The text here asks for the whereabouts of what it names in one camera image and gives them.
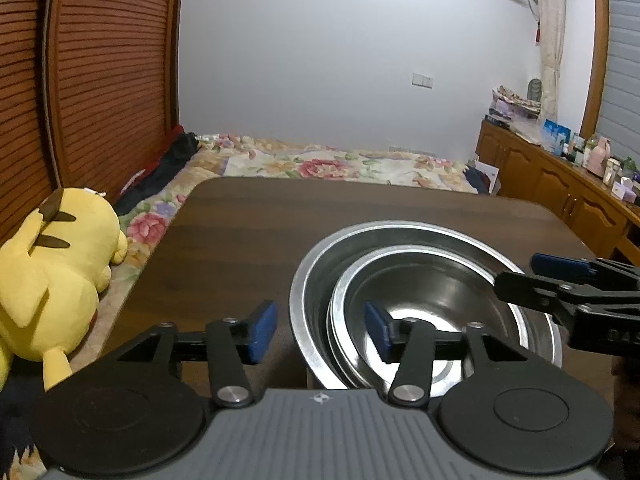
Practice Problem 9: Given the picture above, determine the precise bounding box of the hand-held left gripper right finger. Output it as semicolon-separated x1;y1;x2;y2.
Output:
363;301;551;408

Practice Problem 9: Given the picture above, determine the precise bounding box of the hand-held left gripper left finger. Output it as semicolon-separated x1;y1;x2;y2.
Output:
112;301;279;407

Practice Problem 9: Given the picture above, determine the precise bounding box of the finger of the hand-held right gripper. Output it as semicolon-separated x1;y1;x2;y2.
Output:
531;253;640;306
494;271;585;319

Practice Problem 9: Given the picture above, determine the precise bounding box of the medium steel bowl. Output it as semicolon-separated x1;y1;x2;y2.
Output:
326;244;531;392

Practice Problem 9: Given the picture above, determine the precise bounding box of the large steel bowl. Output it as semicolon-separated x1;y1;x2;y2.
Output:
289;220;564;392

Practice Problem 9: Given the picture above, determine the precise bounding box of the wooden cabinet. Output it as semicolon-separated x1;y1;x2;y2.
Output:
475;119;640;261

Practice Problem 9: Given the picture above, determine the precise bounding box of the pink tissue box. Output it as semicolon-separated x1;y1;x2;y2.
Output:
612;180;640;204

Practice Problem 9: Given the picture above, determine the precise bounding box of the white paper box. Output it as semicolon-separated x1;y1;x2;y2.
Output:
472;156;501;196

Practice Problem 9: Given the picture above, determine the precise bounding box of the pink thermos bottle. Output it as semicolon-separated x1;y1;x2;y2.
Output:
587;137;611;178

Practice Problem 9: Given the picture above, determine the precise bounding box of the navy folded clothing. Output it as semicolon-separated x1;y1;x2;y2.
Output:
462;167;490;195

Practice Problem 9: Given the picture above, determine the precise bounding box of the blue and white box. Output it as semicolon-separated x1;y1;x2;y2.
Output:
542;120;572;155

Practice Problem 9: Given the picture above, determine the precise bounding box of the pile of bags and cloth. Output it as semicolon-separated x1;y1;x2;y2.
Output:
489;86;543;133

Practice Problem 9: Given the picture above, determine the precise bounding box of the floral blanket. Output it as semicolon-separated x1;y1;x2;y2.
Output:
70;132;481;361

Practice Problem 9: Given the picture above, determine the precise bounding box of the dark clothing with red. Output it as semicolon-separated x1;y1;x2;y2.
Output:
112;127;201;211

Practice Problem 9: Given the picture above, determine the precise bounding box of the yellow plush toy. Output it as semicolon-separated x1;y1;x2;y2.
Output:
0;187;128;393

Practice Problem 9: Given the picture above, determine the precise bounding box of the cream patterned curtain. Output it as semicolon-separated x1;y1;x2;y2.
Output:
532;0;566;126

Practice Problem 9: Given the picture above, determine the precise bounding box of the slatted wooden wardrobe door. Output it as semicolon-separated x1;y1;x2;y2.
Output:
42;0;186;201
0;0;63;251

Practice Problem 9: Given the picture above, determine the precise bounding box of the wooden window frame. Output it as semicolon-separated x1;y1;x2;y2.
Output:
580;0;611;138

